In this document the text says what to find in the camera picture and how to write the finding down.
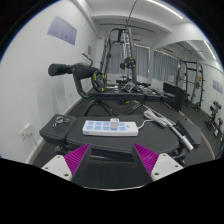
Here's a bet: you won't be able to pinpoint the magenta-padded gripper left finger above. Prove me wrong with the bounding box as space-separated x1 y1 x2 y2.
40 142 97 186

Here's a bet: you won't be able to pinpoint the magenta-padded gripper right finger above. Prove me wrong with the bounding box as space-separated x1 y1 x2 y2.
131 142 185 184

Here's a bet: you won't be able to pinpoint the small white charger block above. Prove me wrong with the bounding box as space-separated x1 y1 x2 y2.
109 117 120 130

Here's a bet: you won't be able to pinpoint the black padded weight bench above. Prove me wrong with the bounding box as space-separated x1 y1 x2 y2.
39 114 203 188

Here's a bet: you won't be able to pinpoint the white power strip blue sockets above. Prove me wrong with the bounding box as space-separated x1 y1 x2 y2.
81 119 139 138

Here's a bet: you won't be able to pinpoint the black upright panel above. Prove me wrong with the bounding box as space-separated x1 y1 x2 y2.
162 82 185 113

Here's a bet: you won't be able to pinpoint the group of dumbbells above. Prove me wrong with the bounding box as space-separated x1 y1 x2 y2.
116 81 164 98

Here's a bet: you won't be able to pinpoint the black exercise machine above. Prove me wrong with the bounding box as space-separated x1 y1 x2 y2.
205 100 224 138

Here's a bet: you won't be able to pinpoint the black yellow weight plate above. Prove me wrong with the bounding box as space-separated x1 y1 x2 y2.
123 56 136 70
91 69 107 93

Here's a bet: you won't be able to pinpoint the black bench with foam rollers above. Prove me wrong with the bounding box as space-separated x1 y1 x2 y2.
47 51 178 118

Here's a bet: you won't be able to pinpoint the black power rack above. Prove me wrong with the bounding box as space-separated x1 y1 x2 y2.
176 59 205 113

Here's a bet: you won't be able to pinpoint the grey window curtain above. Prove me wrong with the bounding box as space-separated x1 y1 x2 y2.
108 43 150 78
152 49 179 83

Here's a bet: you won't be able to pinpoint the long ceiling light strip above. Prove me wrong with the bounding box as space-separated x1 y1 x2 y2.
146 0 184 20

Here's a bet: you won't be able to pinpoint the metal key ring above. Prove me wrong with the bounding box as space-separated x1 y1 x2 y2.
52 114 70 128

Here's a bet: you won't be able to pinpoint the white wall socket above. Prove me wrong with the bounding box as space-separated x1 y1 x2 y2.
18 123 33 141

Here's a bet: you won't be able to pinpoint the small purple wall poster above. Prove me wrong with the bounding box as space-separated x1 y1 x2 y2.
212 79 224 96

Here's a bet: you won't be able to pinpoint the grey cable gym machine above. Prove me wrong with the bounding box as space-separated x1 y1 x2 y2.
99 0 151 93

